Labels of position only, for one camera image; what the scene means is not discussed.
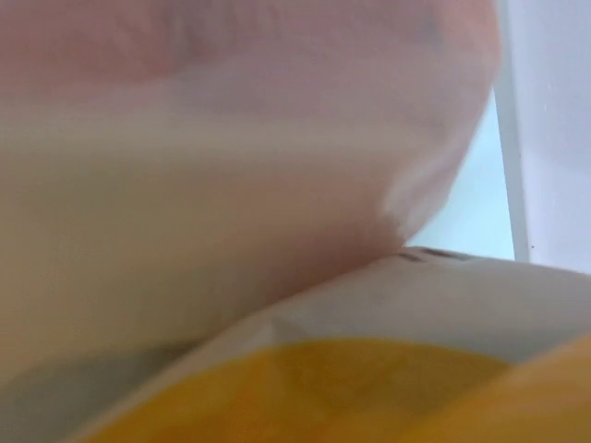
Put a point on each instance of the translucent banana-print plastic bag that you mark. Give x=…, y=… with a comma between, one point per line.
x=184, y=175

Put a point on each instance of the yellow fake banana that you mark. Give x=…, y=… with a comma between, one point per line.
x=361, y=390

